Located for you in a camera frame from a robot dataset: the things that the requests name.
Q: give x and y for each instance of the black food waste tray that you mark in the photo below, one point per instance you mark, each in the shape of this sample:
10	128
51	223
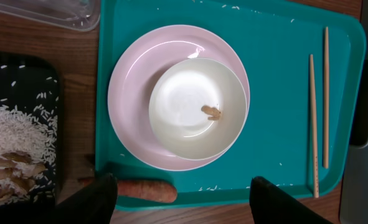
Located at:
21	124

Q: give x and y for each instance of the orange carrot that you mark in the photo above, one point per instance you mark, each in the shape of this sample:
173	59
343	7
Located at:
150	190

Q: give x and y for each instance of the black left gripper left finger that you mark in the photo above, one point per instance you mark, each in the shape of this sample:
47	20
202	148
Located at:
95	203

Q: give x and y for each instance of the right wooden chopstick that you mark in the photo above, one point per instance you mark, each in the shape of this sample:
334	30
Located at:
326	99

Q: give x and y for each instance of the wooden chopstick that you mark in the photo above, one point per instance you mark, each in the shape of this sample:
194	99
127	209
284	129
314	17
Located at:
326	99
314	125

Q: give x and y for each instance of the cream bowl with leftovers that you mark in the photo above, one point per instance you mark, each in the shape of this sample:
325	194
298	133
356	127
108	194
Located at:
198	109

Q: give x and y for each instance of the rice and meat leftovers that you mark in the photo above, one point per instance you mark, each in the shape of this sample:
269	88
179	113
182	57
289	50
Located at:
15	149

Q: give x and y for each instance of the teal serving tray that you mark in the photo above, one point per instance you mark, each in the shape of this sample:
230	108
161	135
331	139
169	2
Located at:
272	43

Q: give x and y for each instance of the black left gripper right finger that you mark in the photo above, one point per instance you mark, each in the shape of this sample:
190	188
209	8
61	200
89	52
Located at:
271	205

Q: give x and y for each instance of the left wooden chopstick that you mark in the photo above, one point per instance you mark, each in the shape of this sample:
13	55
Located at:
314	125

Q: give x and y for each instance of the clear plastic waste bin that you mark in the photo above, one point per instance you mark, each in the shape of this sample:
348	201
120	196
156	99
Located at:
79	15

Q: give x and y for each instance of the pink round plate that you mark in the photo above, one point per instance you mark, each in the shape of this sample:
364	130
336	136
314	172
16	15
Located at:
135	75

